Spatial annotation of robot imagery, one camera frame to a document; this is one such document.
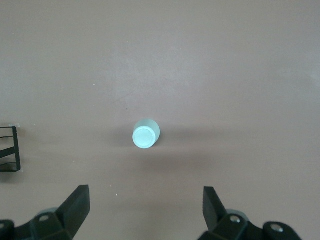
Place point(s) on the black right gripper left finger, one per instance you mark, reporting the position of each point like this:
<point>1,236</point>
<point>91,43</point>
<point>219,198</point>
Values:
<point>75,210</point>

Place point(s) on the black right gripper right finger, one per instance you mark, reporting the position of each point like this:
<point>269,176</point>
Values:
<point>215,215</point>

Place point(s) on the pale green plastic cup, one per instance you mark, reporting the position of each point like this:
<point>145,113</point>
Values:
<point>143,137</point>

